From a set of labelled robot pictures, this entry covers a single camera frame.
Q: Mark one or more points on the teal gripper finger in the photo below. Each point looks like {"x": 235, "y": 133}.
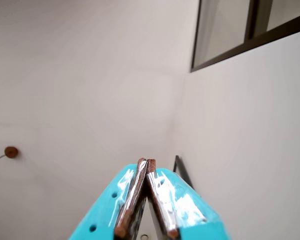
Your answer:
{"x": 102, "y": 207}
{"x": 190, "y": 225}

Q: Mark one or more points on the dark window frame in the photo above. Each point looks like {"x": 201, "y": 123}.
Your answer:
{"x": 250, "y": 22}

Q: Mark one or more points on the black metal rail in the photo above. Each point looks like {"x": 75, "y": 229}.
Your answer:
{"x": 182, "y": 172}

